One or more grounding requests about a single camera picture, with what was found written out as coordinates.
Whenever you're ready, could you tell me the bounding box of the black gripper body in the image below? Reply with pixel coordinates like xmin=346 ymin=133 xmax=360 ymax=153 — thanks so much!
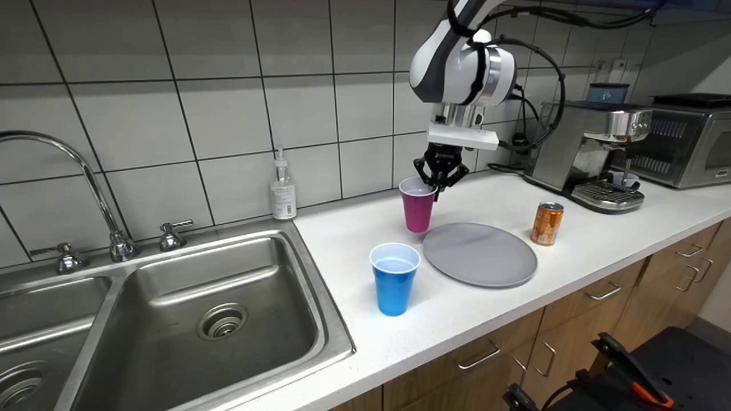
xmin=415 ymin=143 xmax=471 ymax=178

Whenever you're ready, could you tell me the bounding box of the magenta plastic cup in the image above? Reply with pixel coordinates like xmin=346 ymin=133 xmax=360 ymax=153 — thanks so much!
xmin=397 ymin=176 xmax=440 ymax=235

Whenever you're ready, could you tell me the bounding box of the orange soda can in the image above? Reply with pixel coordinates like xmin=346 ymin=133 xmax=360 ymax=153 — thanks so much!
xmin=531 ymin=200 xmax=567 ymax=248

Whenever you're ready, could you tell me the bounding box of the blue plastic cup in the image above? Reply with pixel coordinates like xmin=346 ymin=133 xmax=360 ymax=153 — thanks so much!
xmin=368 ymin=240 xmax=423 ymax=318

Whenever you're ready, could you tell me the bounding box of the grey round plate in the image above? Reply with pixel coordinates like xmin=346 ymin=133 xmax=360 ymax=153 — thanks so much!
xmin=420 ymin=219 xmax=540 ymax=293

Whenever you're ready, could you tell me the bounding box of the stainless steel espresso machine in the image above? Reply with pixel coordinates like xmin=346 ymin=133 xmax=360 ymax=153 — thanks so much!
xmin=523 ymin=101 xmax=658 ymax=215

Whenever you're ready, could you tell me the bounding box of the clear soap pump bottle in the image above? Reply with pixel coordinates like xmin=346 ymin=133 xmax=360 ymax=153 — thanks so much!
xmin=267 ymin=146 xmax=299 ymax=224

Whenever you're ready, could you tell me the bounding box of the wooden base cabinet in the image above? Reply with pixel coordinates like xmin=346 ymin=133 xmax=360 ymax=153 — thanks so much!
xmin=330 ymin=219 xmax=731 ymax=411

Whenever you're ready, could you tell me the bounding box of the blue box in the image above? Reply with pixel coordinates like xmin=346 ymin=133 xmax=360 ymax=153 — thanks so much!
xmin=584 ymin=80 xmax=632 ymax=110

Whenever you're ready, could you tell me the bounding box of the stainless steel double sink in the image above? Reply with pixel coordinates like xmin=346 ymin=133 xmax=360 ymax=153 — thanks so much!
xmin=0 ymin=219 xmax=359 ymax=411

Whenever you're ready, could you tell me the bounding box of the chrome faucet knob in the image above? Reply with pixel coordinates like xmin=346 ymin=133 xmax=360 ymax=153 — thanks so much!
xmin=155 ymin=219 xmax=195 ymax=254
xmin=30 ymin=240 xmax=87 ymax=275

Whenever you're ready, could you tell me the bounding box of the orange and black clamp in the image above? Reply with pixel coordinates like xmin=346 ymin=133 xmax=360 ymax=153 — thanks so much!
xmin=590 ymin=330 xmax=679 ymax=411

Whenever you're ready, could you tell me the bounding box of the black cart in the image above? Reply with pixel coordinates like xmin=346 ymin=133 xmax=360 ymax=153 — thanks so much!
xmin=545 ymin=324 xmax=731 ymax=411

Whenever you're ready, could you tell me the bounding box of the chrome gooseneck faucet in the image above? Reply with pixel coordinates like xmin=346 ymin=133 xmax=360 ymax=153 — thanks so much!
xmin=0 ymin=130 xmax=139 ymax=264

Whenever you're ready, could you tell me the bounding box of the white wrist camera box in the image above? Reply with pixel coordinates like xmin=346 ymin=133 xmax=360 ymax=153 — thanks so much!
xmin=424 ymin=124 xmax=502 ymax=153

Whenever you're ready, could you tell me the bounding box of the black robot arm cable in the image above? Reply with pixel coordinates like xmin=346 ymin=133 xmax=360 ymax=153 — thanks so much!
xmin=489 ymin=3 xmax=666 ymax=156

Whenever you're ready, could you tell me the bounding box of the metal drawer handle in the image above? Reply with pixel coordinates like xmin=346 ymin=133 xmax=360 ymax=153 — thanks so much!
xmin=455 ymin=345 xmax=504 ymax=374
xmin=584 ymin=280 xmax=625 ymax=303
xmin=677 ymin=242 xmax=708 ymax=262

